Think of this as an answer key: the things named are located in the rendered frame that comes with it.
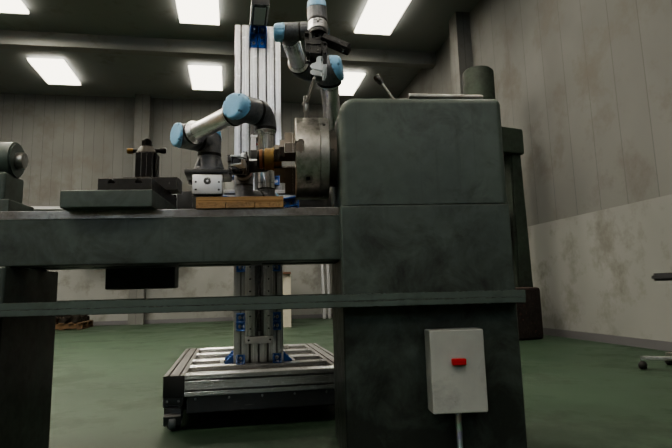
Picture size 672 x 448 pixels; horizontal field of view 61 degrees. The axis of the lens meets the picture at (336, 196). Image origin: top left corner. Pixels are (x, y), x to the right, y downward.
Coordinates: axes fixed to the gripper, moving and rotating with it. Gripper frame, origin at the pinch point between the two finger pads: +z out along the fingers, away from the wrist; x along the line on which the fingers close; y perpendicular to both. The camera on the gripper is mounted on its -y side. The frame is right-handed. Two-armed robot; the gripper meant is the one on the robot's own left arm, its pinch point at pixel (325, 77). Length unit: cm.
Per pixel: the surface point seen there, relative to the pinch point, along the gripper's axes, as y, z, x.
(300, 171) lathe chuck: 9.5, 31.3, -13.4
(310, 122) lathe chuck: 5.4, 12.2, -11.2
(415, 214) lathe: -30, 50, -10
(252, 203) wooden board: 26, 44, -12
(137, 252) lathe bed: 65, 59, -18
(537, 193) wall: -288, -145, -438
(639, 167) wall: -305, -95, -269
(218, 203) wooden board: 38, 44, -12
